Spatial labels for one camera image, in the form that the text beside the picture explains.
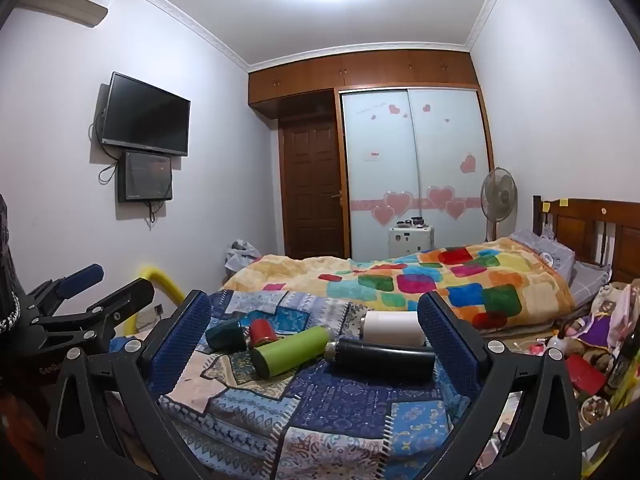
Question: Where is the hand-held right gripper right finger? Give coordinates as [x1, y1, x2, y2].
[400, 291, 584, 480]

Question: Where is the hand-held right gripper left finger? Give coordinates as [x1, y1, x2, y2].
[45, 289, 212, 480]

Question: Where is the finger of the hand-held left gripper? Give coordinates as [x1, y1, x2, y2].
[22, 263, 106, 320]
[30, 278, 156, 357]

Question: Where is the dark green cup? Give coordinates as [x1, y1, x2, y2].
[205, 320, 248, 354]

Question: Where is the white cup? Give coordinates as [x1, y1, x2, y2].
[361, 310, 427, 347]

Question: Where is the black thermos cup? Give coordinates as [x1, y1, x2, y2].
[323, 337, 437, 382]

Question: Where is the red cup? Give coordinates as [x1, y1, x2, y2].
[248, 318, 277, 349]

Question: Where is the lime green thermos cup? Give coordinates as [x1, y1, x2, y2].
[248, 325, 334, 380]

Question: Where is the yellow foam tube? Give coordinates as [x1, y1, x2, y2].
[126, 265, 187, 335]

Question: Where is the colourful checked blanket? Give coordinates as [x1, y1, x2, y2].
[220, 237, 576, 334]

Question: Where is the grey clothes pile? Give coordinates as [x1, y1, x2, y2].
[223, 239, 262, 275]

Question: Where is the small white cabinet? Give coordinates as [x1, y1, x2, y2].
[389, 225, 435, 257]

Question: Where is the blue patchwork blanket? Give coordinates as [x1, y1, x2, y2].
[107, 287, 501, 480]

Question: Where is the grey printed pillow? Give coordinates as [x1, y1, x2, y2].
[507, 229, 577, 282]

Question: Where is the red flat box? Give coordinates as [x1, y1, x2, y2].
[564, 354, 607, 397]

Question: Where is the grey plaid pillow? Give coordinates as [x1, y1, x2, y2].
[569, 260, 614, 307]

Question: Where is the standing fan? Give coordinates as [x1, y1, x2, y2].
[480, 167, 519, 244]

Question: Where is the dark glass bottle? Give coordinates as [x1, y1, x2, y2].
[604, 342, 632, 397]

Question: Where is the pink and white bag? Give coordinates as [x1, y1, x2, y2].
[590, 280, 640, 356]

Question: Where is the wooden wardrobe with glass doors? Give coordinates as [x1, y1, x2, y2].
[247, 50, 496, 262]

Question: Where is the brown wooden door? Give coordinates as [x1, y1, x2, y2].
[277, 110, 349, 261]

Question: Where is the wooden bed headboard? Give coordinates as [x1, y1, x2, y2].
[532, 195, 640, 286]

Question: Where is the small black wall monitor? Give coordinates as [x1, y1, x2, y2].
[117, 150, 175, 204]

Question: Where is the wall-mounted black television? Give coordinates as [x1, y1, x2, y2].
[100, 71, 192, 157]

